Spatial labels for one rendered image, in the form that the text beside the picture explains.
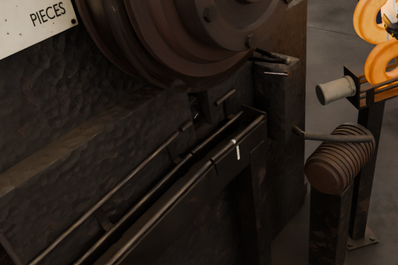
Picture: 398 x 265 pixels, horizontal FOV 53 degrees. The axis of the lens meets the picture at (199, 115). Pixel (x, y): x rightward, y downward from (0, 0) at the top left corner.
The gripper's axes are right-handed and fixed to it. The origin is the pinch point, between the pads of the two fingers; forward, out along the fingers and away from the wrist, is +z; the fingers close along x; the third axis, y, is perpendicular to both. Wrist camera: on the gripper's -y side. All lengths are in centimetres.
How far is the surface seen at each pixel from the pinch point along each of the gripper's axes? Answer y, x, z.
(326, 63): -116, -48, 93
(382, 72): -16.5, 0.0, -7.0
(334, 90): -18.0, 14.0, -7.8
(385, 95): -23.3, -1.2, -9.6
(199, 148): -13, 54, -19
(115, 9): 30, 64, -22
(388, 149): -94, -36, 12
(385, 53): -11.0, -0.1, -5.5
